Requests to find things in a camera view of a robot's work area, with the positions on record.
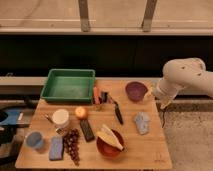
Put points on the blue plastic cup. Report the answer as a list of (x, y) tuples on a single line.
[(34, 140)]

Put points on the blue black device at left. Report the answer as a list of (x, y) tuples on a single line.
[(12, 118)]

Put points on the white lidded jar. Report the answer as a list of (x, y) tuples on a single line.
[(61, 118)]

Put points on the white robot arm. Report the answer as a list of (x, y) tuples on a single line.
[(179, 74)]

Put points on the black handled knife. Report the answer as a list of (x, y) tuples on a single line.
[(117, 110)]

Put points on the red orange bowl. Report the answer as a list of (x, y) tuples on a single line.
[(107, 150)]

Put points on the crumpled blue grey cloth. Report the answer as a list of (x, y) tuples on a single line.
[(142, 122)]

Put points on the green plastic tray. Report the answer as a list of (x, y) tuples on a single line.
[(69, 85)]

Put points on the red apple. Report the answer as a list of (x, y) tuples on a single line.
[(81, 113)]

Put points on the small dark marker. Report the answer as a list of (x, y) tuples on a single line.
[(104, 96)]

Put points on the orange carrot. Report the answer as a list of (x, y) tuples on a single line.
[(96, 95)]

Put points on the blue sponge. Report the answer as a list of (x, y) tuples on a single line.
[(56, 149)]

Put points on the bunch of dark grapes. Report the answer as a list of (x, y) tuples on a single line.
[(70, 141)]

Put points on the purple bowl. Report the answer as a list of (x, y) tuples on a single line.
[(136, 91)]

